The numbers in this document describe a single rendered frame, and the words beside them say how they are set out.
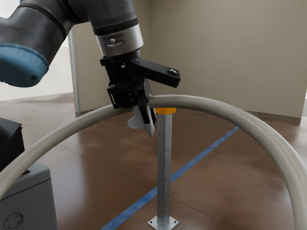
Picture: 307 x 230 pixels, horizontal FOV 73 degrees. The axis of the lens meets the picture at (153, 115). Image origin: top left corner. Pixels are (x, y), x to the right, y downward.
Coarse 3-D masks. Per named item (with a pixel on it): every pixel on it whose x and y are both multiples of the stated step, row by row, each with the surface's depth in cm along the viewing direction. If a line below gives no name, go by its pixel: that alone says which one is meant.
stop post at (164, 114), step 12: (156, 108) 154; (168, 108) 150; (168, 120) 155; (168, 132) 158; (168, 144) 161; (168, 156) 163; (168, 168) 166; (168, 180) 169; (168, 192) 172; (168, 204) 176; (156, 216) 189; (168, 216) 179; (156, 228) 176; (168, 228) 176
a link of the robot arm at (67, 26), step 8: (24, 0) 37; (32, 0) 36; (40, 0) 36; (48, 0) 37; (56, 0) 38; (64, 0) 37; (48, 8) 37; (56, 8) 38; (64, 8) 38; (56, 16) 37; (64, 16) 39; (72, 16) 39; (64, 24) 39; (72, 24) 42; (64, 40) 42
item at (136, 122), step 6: (138, 108) 48; (138, 114) 49; (150, 114) 49; (132, 120) 49; (138, 120) 49; (150, 120) 48; (132, 126) 50; (138, 126) 50; (144, 126) 50; (150, 126) 49; (150, 132) 50
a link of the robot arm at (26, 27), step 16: (16, 16) 34; (32, 16) 35; (48, 16) 36; (0, 32) 32; (16, 32) 33; (32, 32) 34; (48, 32) 36; (64, 32) 40; (0, 48) 31; (16, 48) 32; (32, 48) 33; (48, 48) 36; (0, 64) 32; (16, 64) 32; (32, 64) 33; (48, 64) 37; (0, 80) 36; (16, 80) 36; (32, 80) 35
